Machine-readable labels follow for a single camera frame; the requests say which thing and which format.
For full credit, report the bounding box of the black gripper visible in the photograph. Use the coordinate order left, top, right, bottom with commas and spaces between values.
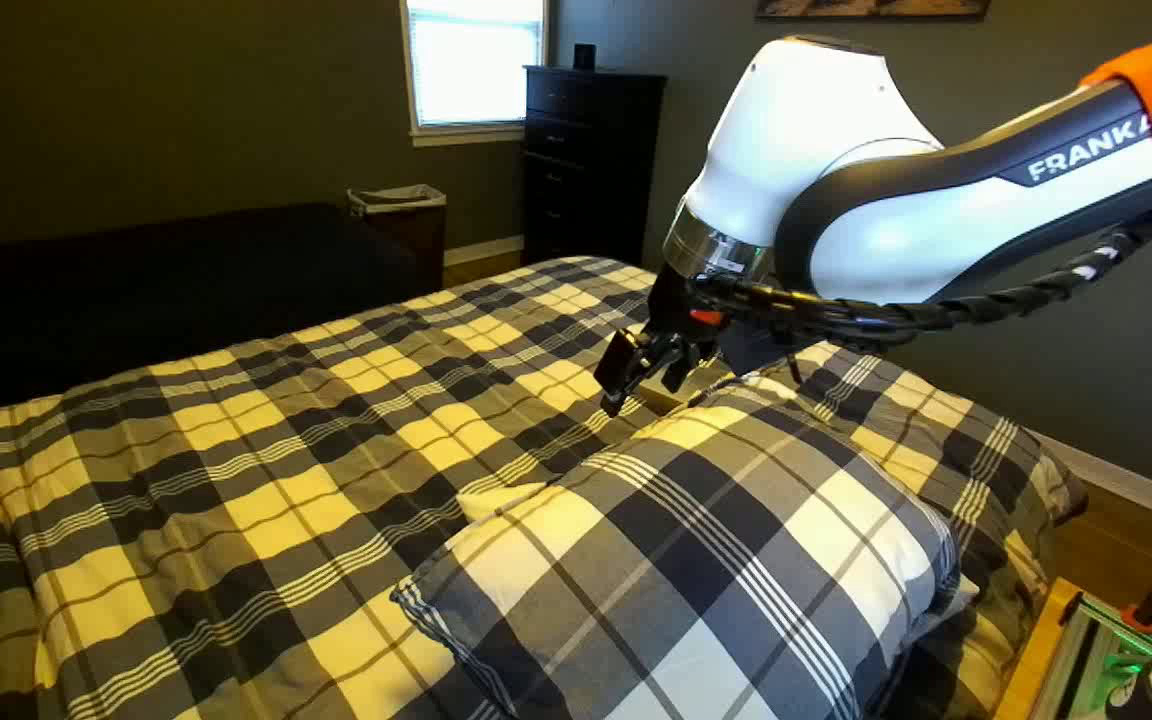
597, 270, 729, 415

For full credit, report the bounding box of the black tall dresser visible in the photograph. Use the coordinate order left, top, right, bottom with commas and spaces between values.
523, 69, 664, 265

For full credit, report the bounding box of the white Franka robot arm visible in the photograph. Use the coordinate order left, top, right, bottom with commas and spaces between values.
597, 35, 1152, 403

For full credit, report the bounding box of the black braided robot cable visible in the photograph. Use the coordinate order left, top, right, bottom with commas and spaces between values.
681, 218, 1152, 351

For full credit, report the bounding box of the dark sofa bench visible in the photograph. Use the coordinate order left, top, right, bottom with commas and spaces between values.
0, 203, 421, 403

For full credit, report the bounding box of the plaid pillow back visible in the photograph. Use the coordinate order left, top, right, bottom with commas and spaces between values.
753, 344, 1083, 720

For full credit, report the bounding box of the wall picture frame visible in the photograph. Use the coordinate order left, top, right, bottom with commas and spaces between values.
755, 0, 993, 22

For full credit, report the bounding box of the bright window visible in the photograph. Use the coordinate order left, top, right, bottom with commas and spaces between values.
402, 0, 547, 143

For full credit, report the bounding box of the plaid yellow grey bedspread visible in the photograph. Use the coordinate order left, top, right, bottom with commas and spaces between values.
0, 254, 690, 720

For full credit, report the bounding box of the plaid pillow front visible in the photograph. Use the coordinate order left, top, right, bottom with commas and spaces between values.
397, 390, 957, 720

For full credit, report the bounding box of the dark wooden nightstand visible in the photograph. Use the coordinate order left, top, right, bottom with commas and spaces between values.
350, 186, 447, 288

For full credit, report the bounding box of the plaid pillow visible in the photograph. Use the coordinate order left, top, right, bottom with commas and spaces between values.
397, 390, 957, 720
753, 344, 1083, 720

